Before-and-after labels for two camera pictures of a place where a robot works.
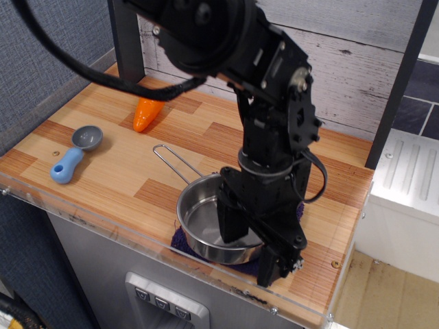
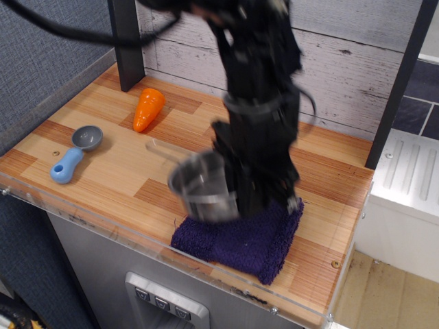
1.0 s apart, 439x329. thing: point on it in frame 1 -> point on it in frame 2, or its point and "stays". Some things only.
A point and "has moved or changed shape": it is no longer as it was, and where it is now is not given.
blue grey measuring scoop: [84, 137] stays
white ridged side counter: [400, 224] stays
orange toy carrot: [146, 112] stays
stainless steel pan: [198, 220] has moved or changed shape
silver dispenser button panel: [150, 306] stays
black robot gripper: [271, 204] -> [257, 138]
